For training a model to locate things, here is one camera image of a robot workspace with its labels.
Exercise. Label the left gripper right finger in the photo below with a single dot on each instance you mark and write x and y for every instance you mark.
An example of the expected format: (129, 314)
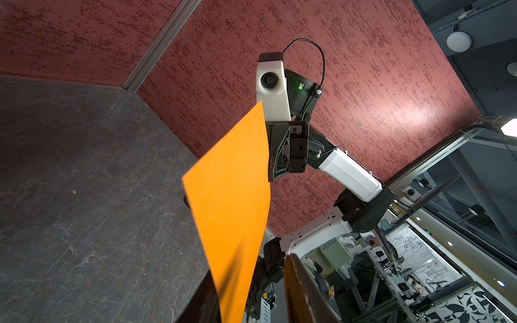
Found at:
(305, 303)

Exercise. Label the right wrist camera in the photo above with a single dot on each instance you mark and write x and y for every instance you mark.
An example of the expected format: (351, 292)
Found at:
(284, 94)

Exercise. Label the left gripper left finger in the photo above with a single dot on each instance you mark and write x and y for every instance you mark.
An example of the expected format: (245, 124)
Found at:
(204, 305)

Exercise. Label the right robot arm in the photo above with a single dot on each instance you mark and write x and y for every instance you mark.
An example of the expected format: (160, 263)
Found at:
(358, 209)

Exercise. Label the left corner aluminium post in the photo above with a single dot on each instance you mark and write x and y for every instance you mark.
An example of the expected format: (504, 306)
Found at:
(161, 43)

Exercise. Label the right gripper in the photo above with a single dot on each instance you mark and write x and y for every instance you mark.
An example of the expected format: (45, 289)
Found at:
(288, 148)

